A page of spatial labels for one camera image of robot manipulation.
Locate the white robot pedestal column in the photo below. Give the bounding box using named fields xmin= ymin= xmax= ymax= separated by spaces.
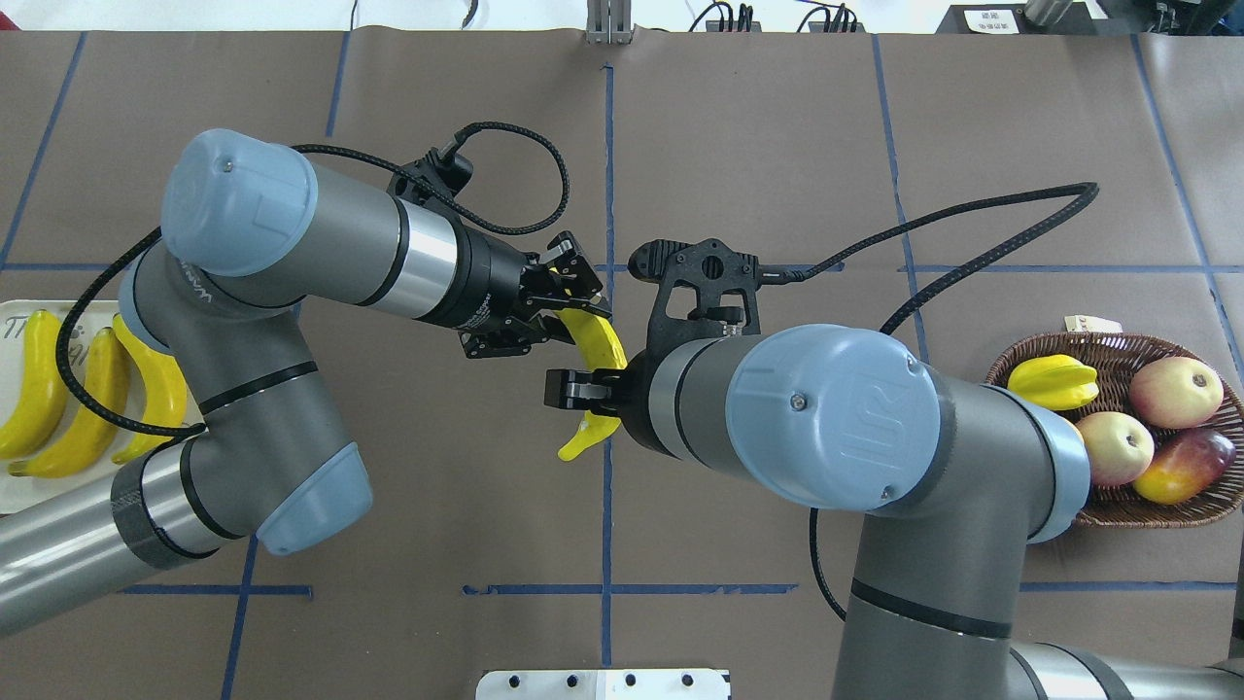
xmin=474 ymin=668 xmax=733 ymax=699

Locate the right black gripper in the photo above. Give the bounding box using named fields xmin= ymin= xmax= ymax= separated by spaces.
xmin=542 ymin=349 xmax=680 ymax=453

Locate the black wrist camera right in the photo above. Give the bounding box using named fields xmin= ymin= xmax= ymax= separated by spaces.
xmin=628 ymin=237 xmax=761 ymax=371

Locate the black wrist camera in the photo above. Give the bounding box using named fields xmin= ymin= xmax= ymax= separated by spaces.
xmin=387 ymin=148 xmax=474 ymax=205
xmin=628 ymin=237 xmax=761 ymax=371

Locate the aluminium frame post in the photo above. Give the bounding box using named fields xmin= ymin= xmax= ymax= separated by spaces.
xmin=585 ymin=0 xmax=634 ymax=46

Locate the yellow banana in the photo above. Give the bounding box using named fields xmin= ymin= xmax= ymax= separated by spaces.
xmin=6 ymin=327 xmax=131 ymax=477
xmin=112 ymin=315 xmax=190 ymax=426
xmin=557 ymin=310 xmax=629 ymax=463
xmin=1 ymin=307 xmax=68 ymax=460

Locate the yellow starfruit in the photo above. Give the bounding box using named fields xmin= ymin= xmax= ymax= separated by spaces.
xmin=1006 ymin=354 xmax=1100 ymax=412

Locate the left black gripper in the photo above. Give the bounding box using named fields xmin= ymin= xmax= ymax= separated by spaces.
xmin=428 ymin=228 xmax=613 ymax=359

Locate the white rectangular bear tray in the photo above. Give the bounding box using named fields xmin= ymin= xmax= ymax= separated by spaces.
xmin=1 ymin=298 xmax=146 ymax=515

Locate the dark red mango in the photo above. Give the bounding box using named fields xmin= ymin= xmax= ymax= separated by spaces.
xmin=1131 ymin=426 xmax=1238 ymax=506

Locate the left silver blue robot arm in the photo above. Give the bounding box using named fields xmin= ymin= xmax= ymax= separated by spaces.
xmin=1 ymin=122 xmax=610 ymax=635

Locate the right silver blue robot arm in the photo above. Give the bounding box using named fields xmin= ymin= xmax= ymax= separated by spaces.
xmin=545 ymin=325 xmax=1242 ymax=699

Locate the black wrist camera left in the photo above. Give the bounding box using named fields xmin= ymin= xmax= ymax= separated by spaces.
xmin=387 ymin=148 xmax=474 ymax=205

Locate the brown wicker basket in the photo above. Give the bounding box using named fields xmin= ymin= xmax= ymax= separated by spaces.
xmin=984 ymin=332 xmax=1243 ymax=528

